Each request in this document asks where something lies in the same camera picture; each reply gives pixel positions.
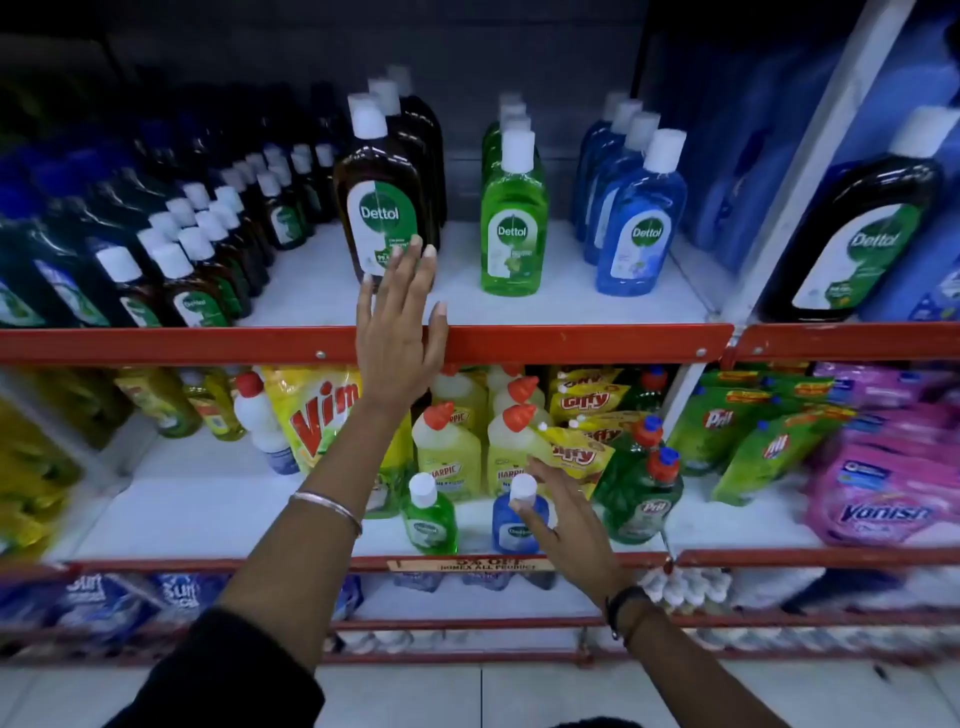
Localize tall green liquid bottle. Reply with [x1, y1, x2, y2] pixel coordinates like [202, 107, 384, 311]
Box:
[482, 114, 543, 181]
[482, 102, 530, 162]
[480, 129, 550, 297]
[483, 92, 525, 151]

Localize person's left hand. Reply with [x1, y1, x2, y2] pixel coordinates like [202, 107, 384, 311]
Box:
[356, 234, 450, 414]

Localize person's right forearm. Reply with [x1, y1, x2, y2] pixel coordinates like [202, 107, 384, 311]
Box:
[607, 592, 792, 728]

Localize red shelf edge rail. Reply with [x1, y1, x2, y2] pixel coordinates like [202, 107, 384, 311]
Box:
[0, 324, 735, 368]
[673, 546, 960, 571]
[0, 551, 670, 585]
[729, 322, 960, 370]

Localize pink stain remover pouch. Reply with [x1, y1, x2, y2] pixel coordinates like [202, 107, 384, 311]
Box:
[812, 361, 960, 412]
[836, 403, 960, 460]
[804, 442, 960, 549]

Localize black sleeve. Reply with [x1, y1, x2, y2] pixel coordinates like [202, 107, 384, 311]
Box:
[105, 606, 327, 728]

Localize small green antiseptic bottle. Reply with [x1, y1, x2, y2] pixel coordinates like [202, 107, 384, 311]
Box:
[401, 472, 459, 557]

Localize large brown antiseptic bottle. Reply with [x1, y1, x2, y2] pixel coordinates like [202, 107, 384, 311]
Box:
[757, 105, 960, 324]
[333, 105, 440, 285]
[348, 91, 442, 249]
[387, 65, 449, 226]
[367, 78, 445, 234]

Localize green dishwash pouch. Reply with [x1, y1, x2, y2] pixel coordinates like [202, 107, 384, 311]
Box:
[697, 366, 837, 421]
[666, 384, 762, 478]
[710, 416, 834, 508]

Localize group of yellow bottles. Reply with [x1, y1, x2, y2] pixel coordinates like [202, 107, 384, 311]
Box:
[0, 367, 132, 564]

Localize tall blue liquid bottle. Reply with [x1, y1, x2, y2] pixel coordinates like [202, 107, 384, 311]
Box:
[583, 111, 662, 265]
[576, 99, 645, 243]
[571, 91, 630, 226]
[596, 129, 689, 297]

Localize yellow-green cleaner bottle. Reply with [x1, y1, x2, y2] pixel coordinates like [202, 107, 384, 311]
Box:
[180, 367, 246, 442]
[112, 367, 204, 440]

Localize person's right hand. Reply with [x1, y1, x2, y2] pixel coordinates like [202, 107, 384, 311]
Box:
[512, 456, 639, 605]

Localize white shelf upright post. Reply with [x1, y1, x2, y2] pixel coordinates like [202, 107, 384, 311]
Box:
[660, 0, 918, 451]

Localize row of blue detergent pouches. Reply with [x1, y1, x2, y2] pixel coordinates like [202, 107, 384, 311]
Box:
[0, 573, 365, 650]

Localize row of white bottles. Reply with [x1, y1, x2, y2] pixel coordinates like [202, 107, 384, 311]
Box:
[637, 564, 826, 612]

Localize white bottle with red cap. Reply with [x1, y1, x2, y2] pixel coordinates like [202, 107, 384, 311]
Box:
[234, 371, 301, 476]

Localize small yellow pouch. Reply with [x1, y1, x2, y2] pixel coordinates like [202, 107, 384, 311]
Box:
[573, 410, 650, 445]
[536, 422, 618, 500]
[547, 367, 633, 423]

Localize small blue antiseptic bottle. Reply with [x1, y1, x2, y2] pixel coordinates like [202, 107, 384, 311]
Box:
[491, 474, 552, 556]

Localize person's left forearm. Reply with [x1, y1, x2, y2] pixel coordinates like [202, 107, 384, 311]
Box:
[216, 396, 432, 676]

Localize silver bracelet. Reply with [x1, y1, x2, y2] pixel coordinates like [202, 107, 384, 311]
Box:
[291, 491, 364, 538]

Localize green dishwash bottle red cap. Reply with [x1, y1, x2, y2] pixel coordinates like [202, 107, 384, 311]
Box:
[618, 365, 671, 415]
[591, 416, 666, 519]
[600, 447, 686, 546]

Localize yellow shelf price tag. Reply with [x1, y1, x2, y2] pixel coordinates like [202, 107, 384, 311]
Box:
[386, 555, 558, 576]

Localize red wire shelf guard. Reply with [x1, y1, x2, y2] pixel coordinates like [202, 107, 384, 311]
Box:
[0, 606, 960, 670]

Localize black wristband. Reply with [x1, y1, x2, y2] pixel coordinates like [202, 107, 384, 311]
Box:
[603, 585, 665, 645]

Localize yellow dishwash pouch red print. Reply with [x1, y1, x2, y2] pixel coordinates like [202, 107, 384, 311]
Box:
[262, 365, 415, 520]

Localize rows of little brown bottles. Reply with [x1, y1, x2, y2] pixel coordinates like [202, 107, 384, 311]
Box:
[93, 138, 339, 329]

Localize pale yellow bottle orange cap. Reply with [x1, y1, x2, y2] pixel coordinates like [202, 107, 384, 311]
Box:
[429, 366, 489, 440]
[489, 366, 547, 421]
[411, 402, 483, 502]
[486, 405, 558, 498]

